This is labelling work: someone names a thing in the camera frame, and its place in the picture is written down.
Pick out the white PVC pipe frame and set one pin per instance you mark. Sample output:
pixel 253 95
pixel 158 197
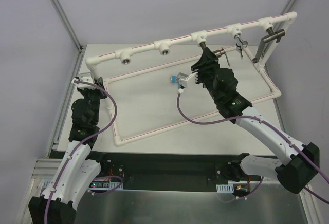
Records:
pixel 163 46

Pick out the right white cable duct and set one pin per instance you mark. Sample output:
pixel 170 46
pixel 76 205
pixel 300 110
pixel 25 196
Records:
pixel 225 188

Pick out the white cable duct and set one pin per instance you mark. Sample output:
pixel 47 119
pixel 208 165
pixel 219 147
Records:
pixel 225 188
pixel 98 185

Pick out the blue plastic faucet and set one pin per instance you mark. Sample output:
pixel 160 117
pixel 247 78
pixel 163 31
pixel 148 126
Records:
pixel 174 79

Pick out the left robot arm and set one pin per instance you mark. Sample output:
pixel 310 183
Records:
pixel 59 201

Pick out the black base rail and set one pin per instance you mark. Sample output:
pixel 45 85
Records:
pixel 164 172

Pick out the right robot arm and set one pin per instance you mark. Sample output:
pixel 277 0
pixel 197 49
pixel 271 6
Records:
pixel 296 163

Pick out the dark long-spout faucet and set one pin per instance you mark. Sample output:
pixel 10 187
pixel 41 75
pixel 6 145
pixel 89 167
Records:
pixel 272 36

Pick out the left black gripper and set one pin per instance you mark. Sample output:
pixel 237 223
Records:
pixel 96 90

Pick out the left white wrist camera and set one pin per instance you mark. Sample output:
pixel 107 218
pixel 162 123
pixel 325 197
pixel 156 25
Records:
pixel 84 77

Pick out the chrome faucet on frame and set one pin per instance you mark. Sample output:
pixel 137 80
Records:
pixel 240 45

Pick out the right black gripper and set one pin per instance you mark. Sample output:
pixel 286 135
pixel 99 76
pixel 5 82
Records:
pixel 203 66

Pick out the left white cable duct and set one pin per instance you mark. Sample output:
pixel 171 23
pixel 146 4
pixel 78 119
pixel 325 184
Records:
pixel 98 185

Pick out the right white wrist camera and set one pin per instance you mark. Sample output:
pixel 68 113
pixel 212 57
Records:
pixel 186 80

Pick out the dark bronze faucet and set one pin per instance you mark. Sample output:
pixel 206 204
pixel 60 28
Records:
pixel 218 52

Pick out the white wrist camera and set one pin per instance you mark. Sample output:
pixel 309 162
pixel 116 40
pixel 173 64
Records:
pixel 84 77
pixel 186 80

